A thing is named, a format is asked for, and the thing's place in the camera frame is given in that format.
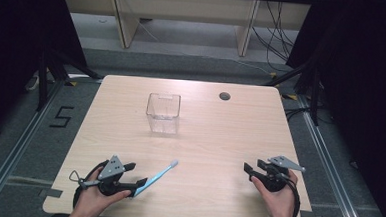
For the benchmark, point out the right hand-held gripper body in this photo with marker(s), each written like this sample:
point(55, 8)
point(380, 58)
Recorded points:
point(274, 178)

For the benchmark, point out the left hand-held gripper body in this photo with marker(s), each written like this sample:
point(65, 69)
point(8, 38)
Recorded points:
point(111, 169)

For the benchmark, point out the blue toothbrush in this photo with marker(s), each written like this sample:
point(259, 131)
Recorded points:
point(153, 181)

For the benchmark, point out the person's right hand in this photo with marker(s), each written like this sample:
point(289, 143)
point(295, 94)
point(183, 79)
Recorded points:
point(278, 201)

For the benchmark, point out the person's left hand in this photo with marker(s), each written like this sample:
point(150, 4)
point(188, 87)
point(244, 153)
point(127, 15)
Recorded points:
point(93, 196)

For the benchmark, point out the clear plastic container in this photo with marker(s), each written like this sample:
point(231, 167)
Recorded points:
point(163, 113)

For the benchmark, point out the grey tape strip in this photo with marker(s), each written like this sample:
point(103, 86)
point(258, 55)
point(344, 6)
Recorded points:
point(51, 192)

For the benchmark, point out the black metal stand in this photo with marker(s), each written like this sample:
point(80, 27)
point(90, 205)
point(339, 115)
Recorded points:
point(314, 95)
point(43, 80)

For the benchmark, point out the black curtain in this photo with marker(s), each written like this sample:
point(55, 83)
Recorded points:
point(20, 46)
point(362, 97)

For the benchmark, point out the aluminium floor rail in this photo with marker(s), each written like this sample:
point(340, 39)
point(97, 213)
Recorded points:
point(331, 172)
point(15, 149)

